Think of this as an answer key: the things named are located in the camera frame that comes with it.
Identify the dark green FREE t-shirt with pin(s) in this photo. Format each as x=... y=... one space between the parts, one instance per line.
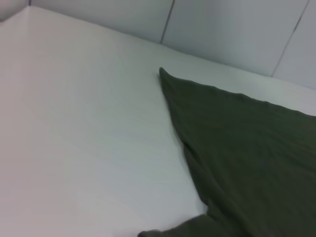
x=247 y=160

